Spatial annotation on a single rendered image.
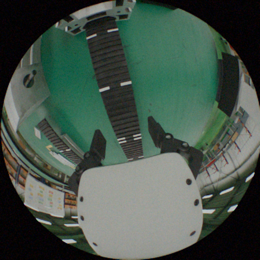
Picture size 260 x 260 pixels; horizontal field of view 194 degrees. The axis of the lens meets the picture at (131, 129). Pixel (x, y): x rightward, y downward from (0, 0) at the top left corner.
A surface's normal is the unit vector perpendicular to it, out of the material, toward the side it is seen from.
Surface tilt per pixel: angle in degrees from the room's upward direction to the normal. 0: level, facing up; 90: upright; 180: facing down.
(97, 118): 0
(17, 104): 90
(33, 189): 90
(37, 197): 90
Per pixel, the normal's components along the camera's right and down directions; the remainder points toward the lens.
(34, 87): 0.97, -0.23
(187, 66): 0.14, 0.64
